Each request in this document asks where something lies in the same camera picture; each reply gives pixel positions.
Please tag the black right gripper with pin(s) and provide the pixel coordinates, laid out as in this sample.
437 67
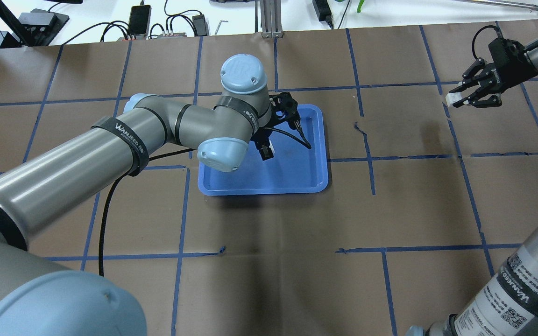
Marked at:
507 59

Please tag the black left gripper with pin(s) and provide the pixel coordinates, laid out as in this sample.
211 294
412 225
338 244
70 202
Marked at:
262 138

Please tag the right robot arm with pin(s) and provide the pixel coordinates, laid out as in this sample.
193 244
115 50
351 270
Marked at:
508 304

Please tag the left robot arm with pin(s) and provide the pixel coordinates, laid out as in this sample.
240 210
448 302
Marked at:
41 298

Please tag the blue plastic tray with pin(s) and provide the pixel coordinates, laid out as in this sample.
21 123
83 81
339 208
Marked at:
293 169

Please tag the black power adapter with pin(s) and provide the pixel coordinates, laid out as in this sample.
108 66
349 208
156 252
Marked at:
322 10

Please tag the black smartphone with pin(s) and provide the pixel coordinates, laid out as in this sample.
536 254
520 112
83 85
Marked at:
139 20

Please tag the green handled reach grabber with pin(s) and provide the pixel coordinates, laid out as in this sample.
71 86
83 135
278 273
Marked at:
503 3

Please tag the aluminium frame post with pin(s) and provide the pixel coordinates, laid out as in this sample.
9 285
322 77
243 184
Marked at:
270 18

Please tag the usb hub with cables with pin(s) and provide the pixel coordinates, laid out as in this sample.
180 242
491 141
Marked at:
154 37

